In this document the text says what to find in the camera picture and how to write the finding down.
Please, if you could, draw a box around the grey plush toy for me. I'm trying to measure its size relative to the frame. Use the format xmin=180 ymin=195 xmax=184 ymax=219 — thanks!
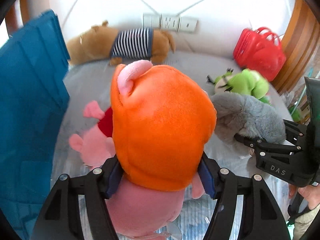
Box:
xmin=211 ymin=92 xmax=285 ymax=144

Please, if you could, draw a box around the green frog plush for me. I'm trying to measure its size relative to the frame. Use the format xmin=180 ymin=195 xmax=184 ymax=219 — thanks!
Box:
xmin=207 ymin=68 xmax=271 ymax=105

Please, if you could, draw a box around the pink pig plush red dress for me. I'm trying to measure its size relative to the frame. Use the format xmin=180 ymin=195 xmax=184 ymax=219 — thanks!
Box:
xmin=69 ymin=101 xmax=116 ymax=169

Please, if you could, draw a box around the pink pig plush orange dress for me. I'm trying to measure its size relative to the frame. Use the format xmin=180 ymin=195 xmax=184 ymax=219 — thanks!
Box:
xmin=106 ymin=60 xmax=216 ymax=239

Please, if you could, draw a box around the person's right hand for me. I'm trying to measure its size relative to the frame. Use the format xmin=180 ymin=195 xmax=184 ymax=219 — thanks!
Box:
xmin=289 ymin=184 xmax=320 ymax=210

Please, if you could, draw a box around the red plastic toy case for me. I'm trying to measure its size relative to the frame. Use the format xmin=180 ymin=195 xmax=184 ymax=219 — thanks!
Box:
xmin=233 ymin=27 xmax=286 ymax=82

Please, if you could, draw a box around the blue plastic storage crate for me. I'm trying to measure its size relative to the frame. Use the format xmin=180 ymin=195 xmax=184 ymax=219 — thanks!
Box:
xmin=1 ymin=10 xmax=69 ymax=239

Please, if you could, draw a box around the brown bear plush striped shirt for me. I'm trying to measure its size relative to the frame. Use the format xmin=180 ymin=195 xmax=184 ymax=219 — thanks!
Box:
xmin=67 ymin=21 xmax=176 ymax=66

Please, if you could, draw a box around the white wall socket panel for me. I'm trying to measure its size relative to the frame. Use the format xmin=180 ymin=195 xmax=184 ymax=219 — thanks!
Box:
xmin=143 ymin=14 xmax=198 ymax=33

